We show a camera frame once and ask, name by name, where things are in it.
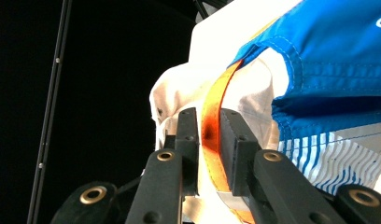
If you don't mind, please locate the blue cap with orange strap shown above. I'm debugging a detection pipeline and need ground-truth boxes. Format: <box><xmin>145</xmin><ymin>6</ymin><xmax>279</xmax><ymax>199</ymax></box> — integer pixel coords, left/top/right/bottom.
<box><xmin>200</xmin><ymin>0</ymin><xmax>381</xmax><ymax>224</ymax></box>

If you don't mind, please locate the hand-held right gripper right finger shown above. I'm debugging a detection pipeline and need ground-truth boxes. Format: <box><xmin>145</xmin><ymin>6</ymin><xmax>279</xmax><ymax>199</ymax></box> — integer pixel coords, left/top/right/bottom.
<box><xmin>219</xmin><ymin>107</ymin><xmax>349</xmax><ymax>224</ymax></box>

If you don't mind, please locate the thin black metal pole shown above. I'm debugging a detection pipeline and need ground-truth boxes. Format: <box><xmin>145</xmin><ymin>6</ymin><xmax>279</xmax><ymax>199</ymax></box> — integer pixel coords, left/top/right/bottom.
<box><xmin>25</xmin><ymin>0</ymin><xmax>75</xmax><ymax>224</ymax></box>

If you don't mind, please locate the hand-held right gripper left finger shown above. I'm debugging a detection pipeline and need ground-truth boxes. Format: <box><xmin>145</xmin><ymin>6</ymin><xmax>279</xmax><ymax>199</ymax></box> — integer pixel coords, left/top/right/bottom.
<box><xmin>125</xmin><ymin>106</ymin><xmax>201</xmax><ymax>224</ymax></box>

